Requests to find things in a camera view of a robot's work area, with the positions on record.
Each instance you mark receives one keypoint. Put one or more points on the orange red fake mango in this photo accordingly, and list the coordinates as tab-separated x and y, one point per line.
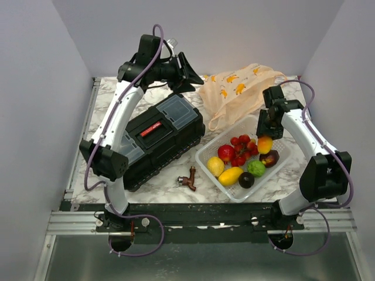
264	145

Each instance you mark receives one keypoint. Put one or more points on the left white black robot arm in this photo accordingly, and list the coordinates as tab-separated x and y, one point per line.
102	151

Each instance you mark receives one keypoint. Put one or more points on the dark fake cherry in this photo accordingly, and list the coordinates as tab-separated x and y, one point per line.
246	180

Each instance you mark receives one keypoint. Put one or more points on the orange plastic bag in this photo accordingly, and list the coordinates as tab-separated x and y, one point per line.
230	96

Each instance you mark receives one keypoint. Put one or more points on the black plastic toolbox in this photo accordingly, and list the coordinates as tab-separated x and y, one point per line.
158	136

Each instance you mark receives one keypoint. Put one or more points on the clear plastic basket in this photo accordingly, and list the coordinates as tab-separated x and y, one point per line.
235	192

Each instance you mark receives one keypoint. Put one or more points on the red fake cherry tomatoes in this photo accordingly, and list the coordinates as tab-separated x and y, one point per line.
245	148

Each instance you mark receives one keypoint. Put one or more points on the yellow orange fake fruit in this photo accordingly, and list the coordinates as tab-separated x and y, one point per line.
230	176

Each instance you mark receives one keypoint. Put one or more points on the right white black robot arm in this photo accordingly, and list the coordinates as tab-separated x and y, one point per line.
327	174

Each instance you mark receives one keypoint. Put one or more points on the yellow fake lemon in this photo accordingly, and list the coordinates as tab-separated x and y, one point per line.
215	166

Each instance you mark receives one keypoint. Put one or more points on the dark red fake plum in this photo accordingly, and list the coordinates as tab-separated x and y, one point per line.
270	159

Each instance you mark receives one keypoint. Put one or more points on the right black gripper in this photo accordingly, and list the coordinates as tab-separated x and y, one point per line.
262	127

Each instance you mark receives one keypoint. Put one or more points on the brown metal faucet tap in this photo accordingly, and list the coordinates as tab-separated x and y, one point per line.
188	181

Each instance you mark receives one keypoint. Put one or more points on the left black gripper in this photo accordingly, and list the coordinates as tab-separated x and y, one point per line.
179	78

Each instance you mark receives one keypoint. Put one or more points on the aluminium mounting rail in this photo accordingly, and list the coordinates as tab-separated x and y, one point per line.
84	223

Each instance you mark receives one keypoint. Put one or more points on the green fake fruit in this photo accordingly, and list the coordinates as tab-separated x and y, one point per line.
256	168

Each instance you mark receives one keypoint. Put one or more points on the red fake apple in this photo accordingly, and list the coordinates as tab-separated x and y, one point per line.
226	153

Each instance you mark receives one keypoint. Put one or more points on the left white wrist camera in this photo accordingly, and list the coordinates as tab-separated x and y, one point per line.
172	43

